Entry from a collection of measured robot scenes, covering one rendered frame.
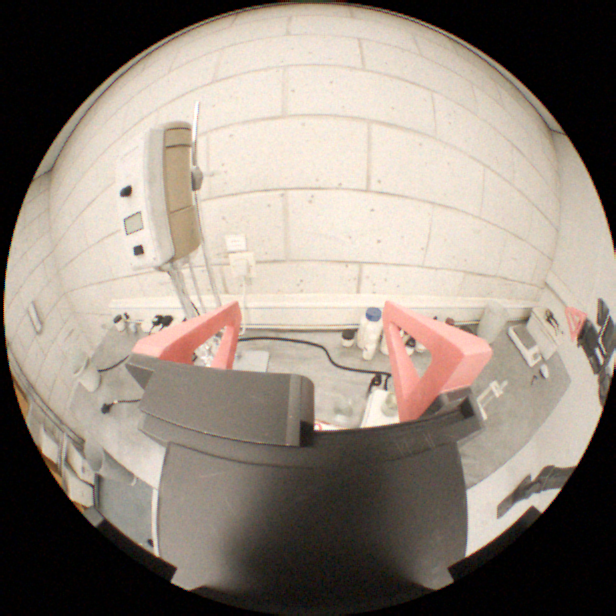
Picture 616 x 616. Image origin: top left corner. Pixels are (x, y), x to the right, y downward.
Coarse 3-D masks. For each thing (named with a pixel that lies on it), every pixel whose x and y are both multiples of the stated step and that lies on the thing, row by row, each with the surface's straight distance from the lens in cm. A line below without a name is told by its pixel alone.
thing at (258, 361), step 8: (240, 352) 66; (248, 352) 65; (256, 352) 64; (264, 352) 64; (240, 360) 64; (248, 360) 63; (256, 360) 62; (264, 360) 62; (240, 368) 62; (248, 368) 61; (256, 368) 60; (264, 368) 60
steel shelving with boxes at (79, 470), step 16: (16, 384) 210; (48, 416) 196; (48, 432) 227; (64, 432) 203; (48, 448) 220; (48, 464) 225; (64, 464) 237; (80, 464) 221; (64, 480) 245; (80, 480) 233; (80, 496) 239; (96, 496) 241
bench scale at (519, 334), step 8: (512, 328) 117; (520, 328) 122; (512, 336) 114; (520, 336) 114; (528, 336) 123; (520, 344) 112; (528, 344) 115; (536, 344) 125; (528, 352) 113; (536, 352) 122; (528, 360) 111; (536, 360) 118
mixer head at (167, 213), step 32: (160, 128) 32; (128, 160) 31; (160, 160) 30; (128, 192) 29; (160, 192) 29; (128, 224) 31; (160, 224) 29; (192, 224) 33; (128, 256) 33; (160, 256) 28; (192, 256) 34
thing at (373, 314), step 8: (368, 312) 59; (376, 312) 60; (360, 320) 62; (368, 320) 60; (376, 320) 59; (360, 328) 62; (368, 328) 60; (376, 328) 60; (360, 336) 63; (368, 336) 62; (360, 344) 65; (376, 344) 66
